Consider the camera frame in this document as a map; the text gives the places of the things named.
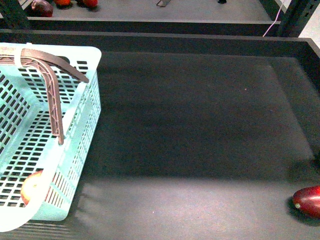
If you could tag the black display tray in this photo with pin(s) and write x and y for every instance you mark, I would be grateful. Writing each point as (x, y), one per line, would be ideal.
(200, 137)
(201, 17)

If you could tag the light blue plastic basket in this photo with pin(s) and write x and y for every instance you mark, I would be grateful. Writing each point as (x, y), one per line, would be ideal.
(26, 141)

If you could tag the black far display tray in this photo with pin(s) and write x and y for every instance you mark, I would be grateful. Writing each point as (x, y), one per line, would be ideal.
(201, 17)

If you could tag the brown basket handle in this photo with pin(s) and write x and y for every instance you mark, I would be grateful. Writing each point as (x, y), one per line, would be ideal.
(23, 57)

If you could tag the dark metal shelf post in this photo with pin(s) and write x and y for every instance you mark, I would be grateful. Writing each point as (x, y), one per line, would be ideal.
(296, 18)

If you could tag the orange tomato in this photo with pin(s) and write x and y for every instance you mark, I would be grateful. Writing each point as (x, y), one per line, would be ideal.
(62, 3)

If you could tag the dark purple eggplant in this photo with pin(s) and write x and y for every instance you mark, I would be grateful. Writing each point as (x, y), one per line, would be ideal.
(41, 8)

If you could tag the black near display tray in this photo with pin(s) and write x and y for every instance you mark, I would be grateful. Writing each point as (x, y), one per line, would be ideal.
(200, 137)

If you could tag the red yellow mango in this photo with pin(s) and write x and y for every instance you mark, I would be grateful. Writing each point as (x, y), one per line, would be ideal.
(307, 201)

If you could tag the red yellow apple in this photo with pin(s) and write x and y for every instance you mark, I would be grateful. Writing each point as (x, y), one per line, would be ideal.
(29, 188)

